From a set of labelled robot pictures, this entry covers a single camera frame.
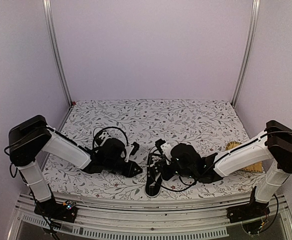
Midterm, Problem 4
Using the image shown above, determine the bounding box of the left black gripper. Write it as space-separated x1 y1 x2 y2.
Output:
104 158 143 178

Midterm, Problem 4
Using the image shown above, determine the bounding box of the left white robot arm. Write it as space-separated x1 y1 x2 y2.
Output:
4 115 142 217

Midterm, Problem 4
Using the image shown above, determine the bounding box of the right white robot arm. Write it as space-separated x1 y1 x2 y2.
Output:
155 120 292 218

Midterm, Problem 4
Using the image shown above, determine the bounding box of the floral patterned table mat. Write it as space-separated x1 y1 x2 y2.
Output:
34 98 271 202

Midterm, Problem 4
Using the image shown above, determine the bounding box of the woven bamboo tray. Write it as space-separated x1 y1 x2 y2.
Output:
225 141 263 174

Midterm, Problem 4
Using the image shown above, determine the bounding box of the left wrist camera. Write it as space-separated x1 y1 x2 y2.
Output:
125 142 140 163

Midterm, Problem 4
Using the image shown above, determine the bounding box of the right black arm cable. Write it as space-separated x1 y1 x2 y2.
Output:
160 174 201 193

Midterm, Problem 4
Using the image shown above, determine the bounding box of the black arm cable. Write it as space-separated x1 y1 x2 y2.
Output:
160 174 201 193
93 126 129 148

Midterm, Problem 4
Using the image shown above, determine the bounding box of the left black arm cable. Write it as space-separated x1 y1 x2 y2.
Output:
93 126 129 148

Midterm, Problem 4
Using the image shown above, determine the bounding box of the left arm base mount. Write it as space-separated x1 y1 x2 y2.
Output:
34 196 78 223

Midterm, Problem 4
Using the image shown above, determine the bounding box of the front aluminium rail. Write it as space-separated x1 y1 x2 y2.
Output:
10 192 292 240

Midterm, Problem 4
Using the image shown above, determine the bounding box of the right aluminium frame post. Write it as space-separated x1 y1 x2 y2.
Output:
231 0 261 109

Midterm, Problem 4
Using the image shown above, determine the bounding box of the aluminium frame post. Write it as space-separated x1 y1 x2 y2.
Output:
42 0 73 108
231 0 261 109

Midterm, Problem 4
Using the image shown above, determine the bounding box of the left aluminium frame post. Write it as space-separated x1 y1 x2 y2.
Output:
42 0 73 108

